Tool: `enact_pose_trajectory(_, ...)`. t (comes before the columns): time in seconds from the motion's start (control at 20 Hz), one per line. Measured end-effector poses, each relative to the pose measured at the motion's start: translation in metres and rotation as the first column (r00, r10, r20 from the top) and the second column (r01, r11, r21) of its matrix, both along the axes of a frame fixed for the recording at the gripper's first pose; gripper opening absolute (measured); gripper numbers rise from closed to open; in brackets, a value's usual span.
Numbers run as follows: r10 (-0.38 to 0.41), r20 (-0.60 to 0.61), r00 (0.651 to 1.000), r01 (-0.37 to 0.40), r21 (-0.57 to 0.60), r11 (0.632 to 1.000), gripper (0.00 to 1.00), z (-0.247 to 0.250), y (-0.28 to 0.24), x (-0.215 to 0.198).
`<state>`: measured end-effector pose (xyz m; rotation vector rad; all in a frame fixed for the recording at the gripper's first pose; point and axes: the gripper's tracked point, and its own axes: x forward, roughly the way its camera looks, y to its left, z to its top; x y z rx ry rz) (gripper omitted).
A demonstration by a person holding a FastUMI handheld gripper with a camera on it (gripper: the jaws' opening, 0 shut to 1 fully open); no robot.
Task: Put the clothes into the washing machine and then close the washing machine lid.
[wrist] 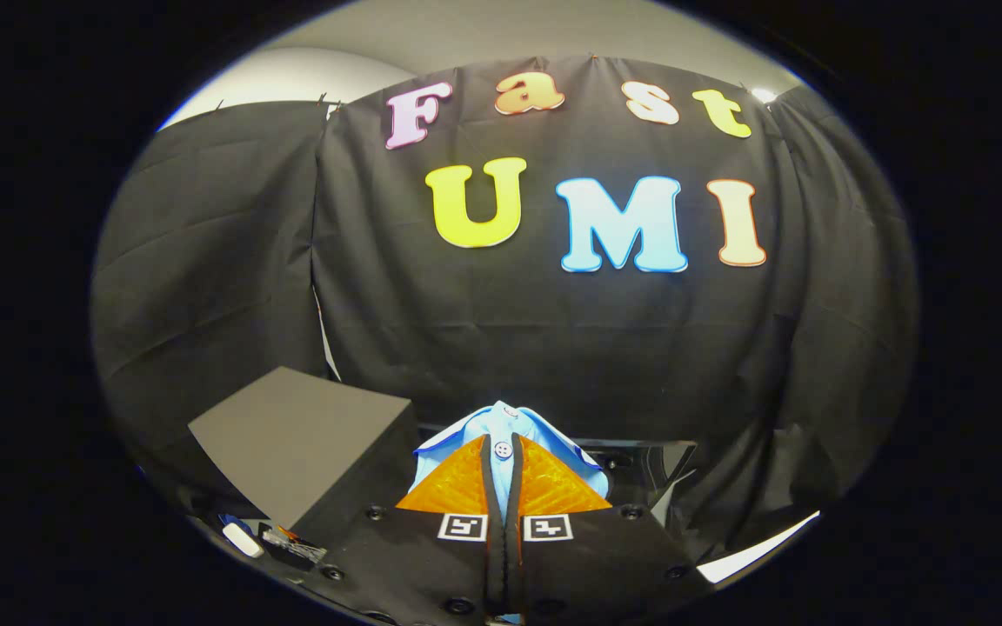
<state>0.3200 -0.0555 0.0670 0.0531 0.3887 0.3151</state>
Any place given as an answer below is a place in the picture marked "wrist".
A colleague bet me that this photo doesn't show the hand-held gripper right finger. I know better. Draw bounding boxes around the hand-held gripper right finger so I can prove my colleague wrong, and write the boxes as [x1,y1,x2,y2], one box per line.
[501,433,715,626]

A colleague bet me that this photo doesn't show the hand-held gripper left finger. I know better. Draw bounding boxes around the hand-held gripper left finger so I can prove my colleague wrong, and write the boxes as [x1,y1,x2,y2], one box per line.
[292,433,507,626]

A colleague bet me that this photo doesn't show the light blue polo shirt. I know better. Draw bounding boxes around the light blue polo shirt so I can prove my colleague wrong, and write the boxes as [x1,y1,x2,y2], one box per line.
[410,400,611,523]

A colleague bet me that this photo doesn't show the small dark packet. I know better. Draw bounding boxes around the small dark packet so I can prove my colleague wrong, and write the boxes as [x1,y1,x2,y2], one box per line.
[257,522,329,568]

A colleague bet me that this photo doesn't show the white paper sheet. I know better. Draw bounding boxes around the white paper sheet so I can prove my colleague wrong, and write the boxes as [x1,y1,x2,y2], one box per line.
[697,510,822,584]

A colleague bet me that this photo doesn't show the grey box cabinet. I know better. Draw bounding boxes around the grey box cabinet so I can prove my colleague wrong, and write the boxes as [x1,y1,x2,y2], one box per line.
[188,365,419,544]

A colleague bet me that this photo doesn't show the small white object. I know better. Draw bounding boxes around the small white object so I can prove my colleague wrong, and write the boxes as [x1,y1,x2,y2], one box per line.
[220,519,266,559]

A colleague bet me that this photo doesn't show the black backdrop cloth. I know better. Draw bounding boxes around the black backdrop cloth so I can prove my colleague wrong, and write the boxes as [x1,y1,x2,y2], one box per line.
[90,55,919,566]

